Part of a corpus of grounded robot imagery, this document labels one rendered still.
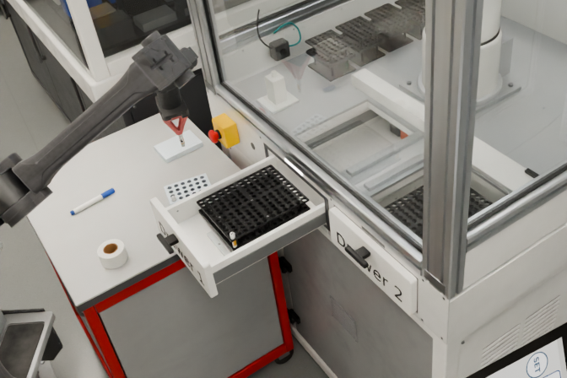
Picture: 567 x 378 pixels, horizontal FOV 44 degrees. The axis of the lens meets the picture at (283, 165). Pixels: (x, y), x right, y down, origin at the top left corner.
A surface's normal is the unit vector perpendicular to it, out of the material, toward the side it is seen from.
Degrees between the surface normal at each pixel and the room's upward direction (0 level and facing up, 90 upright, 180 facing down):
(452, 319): 90
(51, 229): 0
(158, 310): 90
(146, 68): 63
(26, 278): 0
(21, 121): 0
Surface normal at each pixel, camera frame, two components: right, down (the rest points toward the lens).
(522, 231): 0.54, 0.48
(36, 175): -0.01, 0.22
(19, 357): -0.11, -0.77
